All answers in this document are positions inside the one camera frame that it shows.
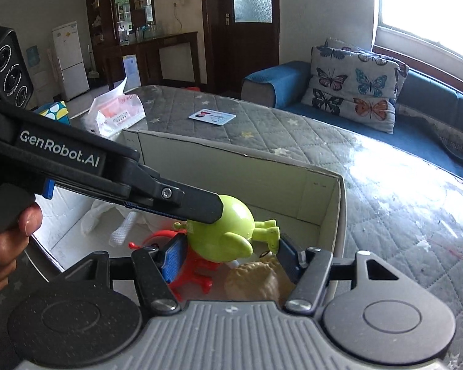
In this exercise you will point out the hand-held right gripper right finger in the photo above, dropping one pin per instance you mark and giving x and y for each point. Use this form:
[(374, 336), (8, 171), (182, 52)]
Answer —
[(287, 262)]

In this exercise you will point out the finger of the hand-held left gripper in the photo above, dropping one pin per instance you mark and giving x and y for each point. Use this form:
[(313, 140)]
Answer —
[(193, 204)]

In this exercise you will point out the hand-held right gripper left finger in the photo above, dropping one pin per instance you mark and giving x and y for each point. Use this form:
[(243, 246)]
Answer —
[(173, 258)]

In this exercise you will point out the red round toy figure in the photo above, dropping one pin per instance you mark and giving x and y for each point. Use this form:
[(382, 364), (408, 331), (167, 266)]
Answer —
[(193, 273)]

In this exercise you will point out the tan doll figure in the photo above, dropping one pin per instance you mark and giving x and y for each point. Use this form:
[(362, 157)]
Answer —
[(250, 281)]

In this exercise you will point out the green round toy figure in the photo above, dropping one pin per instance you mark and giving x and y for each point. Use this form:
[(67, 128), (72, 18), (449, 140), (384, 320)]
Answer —
[(231, 235)]

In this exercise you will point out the black white cardboard box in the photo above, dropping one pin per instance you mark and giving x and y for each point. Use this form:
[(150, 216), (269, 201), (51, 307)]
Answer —
[(254, 185)]

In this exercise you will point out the white plush rabbit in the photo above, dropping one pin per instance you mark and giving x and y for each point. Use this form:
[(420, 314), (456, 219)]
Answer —
[(100, 216)]

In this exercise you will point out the grey quilted desktop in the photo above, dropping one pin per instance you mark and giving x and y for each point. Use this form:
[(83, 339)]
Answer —
[(389, 200)]

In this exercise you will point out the person's left hand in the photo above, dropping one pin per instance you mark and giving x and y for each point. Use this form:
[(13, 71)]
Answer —
[(4, 258)]

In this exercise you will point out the blue dotted tissue box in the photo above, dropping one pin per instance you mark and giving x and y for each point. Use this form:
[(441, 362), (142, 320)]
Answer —
[(54, 111)]

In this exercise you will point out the pink white tissue pack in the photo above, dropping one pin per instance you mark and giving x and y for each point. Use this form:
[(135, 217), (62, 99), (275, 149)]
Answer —
[(115, 115)]

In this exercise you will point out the white refrigerator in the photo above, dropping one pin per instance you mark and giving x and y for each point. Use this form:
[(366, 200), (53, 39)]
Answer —
[(69, 65)]

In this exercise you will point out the white blue card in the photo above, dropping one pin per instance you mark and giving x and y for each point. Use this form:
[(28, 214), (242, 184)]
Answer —
[(212, 116)]

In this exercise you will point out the white blue floor appliance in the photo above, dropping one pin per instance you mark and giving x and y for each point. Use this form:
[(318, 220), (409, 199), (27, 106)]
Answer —
[(131, 73)]

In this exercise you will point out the dark wooden cabinet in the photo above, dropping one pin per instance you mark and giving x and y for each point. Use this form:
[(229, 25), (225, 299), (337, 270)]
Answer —
[(169, 61)]

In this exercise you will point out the dark wooden glass door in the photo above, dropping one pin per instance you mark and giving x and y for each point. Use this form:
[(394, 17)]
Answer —
[(250, 54)]

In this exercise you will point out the butterfly print pillow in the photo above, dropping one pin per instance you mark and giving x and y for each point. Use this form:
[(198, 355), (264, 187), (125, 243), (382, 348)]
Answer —
[(337, 43), (351, 84)]

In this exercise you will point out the blue sofa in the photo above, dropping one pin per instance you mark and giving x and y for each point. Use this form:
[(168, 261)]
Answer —
[(428, 123)]

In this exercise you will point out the bright window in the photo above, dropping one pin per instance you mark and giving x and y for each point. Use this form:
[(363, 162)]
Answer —
[(428, 7)]

